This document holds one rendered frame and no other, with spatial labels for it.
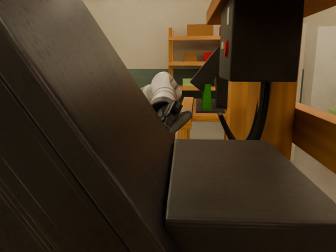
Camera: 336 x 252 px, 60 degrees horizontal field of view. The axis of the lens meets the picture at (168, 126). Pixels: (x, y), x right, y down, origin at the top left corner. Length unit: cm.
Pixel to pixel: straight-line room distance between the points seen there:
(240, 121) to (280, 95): 46
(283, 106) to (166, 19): 709
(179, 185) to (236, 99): 87
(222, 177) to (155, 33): 744
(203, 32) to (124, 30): 209
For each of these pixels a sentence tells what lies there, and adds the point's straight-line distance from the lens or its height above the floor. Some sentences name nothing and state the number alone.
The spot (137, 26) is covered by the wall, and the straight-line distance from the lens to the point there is 787.
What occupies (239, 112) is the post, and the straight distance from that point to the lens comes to 120.
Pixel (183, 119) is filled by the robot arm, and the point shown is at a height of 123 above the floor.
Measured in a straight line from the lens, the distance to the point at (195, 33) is 718.
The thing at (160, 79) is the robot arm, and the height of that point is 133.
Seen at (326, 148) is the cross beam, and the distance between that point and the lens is 64.
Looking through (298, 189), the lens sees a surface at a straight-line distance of 37.
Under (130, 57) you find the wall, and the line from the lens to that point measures 785.
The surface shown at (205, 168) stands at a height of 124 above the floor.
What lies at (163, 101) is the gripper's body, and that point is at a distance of 75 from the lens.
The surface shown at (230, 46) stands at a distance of 55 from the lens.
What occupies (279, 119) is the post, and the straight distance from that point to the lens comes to 78.
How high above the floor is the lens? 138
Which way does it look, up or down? 12 degrees down
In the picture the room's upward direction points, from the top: straight up
